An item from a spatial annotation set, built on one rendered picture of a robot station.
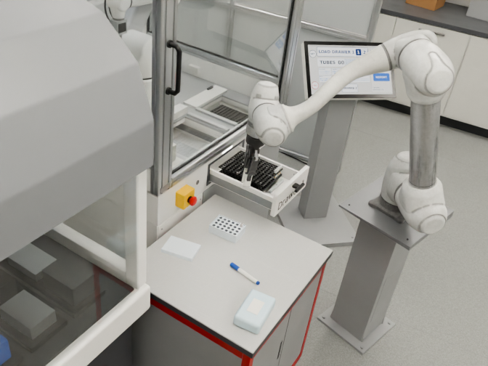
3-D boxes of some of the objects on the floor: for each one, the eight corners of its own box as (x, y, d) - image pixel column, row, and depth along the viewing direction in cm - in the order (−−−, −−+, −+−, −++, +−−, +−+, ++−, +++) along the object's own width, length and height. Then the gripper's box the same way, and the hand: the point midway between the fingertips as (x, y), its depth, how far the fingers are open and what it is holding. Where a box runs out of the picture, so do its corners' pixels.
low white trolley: (301, 367, 258) (333, 250, 215) (230, 473, 213) (253, 353, 170) (203, 309, 281) (215, 193, 238) (121, 395, 236) (116, 271, 193)
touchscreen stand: (359, 245, 338) (404, 99, 280) (292, 250, 327) (324, 99, 269) (331, 197, 377) (365, 60, 319) (270, 200, 366) (294, 59, 308)
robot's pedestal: (394, 325, 286) (439, 214, 243) (362, 355, 268) (404, 241, 225) (350, 293, 303) (384, 183, 259) (316, 318, 284) (347, 205, 241)
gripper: (271, 144, 199) (258, 196, 212) (261, 125, 211) (250, 174, 224) (251, 143, 197) (240, 195, 210) (243, 123, 209) (233, 173, 222)
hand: (247, 177), depth 215 cm, fingers closed
